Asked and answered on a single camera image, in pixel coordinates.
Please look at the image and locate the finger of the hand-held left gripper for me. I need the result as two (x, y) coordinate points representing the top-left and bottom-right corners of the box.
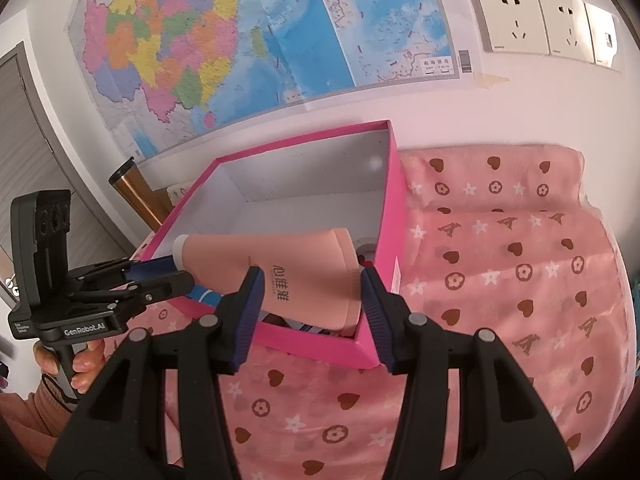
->
(69, 270), (196, 319)
(74, 255), (177, 287)

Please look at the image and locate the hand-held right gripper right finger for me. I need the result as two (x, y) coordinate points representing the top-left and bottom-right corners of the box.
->
(360, 265), (576, 480)

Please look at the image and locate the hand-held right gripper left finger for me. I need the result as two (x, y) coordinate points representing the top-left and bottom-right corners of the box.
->
(45, 266), (266, 480)

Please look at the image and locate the pink cosmetic tube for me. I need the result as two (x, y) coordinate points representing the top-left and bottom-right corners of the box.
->
(172, 227), (363, 333)

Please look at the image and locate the pink cardboard box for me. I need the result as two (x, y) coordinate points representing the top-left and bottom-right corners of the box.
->
(132, 120), (403, 368)

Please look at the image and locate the person's left forearm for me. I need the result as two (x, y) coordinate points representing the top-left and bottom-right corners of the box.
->
(0, 367), (76, 461)

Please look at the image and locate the person's left hand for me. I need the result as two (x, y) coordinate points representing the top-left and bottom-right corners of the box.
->
(32, 339), (108, 393)

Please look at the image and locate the teal white medicine box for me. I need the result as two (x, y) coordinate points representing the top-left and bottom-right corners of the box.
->
(191, 284), (223, 307)

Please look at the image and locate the copper metal cylinder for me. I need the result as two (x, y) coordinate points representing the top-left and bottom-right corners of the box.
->
(109, 157), (171, 231)

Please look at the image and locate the pink printed blanket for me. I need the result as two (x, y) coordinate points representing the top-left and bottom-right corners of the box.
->
(115, 142), (636, 480)

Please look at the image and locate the grey door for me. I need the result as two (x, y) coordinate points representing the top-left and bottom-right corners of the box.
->
(0, 42), (131, 281)

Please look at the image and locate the colourful wall map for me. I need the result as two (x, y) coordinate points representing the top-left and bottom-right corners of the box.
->
(67, 0), (463, 161)

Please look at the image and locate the white wall socket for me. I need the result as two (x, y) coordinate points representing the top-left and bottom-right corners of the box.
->
(535, 0), (598, 62)
(467, 0), (548, 56)

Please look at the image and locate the white wall panel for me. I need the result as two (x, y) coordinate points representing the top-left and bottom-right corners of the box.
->
(585, 2), (623, 72)

